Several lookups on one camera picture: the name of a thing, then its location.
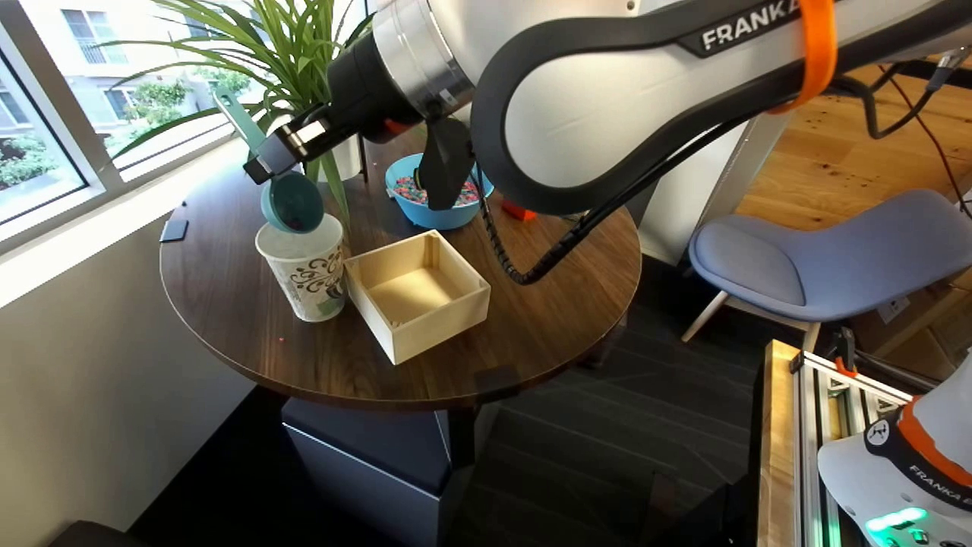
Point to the blue bowl of colourful beads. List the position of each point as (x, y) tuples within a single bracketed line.
[(443, 213)]

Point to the blue grey chair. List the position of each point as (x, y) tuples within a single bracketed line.
[(808, 258)]

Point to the blue measuring cup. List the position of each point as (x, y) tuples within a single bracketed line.
[(293, 200)]

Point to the patterned paper coffee cup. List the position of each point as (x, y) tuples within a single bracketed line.
[(307, 277)]

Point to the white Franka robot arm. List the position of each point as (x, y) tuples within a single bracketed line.
[(648, 93)]

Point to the white slatted plant pot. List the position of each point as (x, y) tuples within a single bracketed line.
[(351, 162)]

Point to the light wooden box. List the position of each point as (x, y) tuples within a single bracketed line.
[(427, 322)]

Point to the wood and aluminium robot stand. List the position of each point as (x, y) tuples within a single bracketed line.
[(793, 443)]

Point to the green spiky houseplant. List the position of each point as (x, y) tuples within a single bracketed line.
[(275, 48)]

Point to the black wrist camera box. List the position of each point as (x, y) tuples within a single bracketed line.
[(443, 168)]

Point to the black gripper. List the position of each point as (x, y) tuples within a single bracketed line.
[(364, 95)]

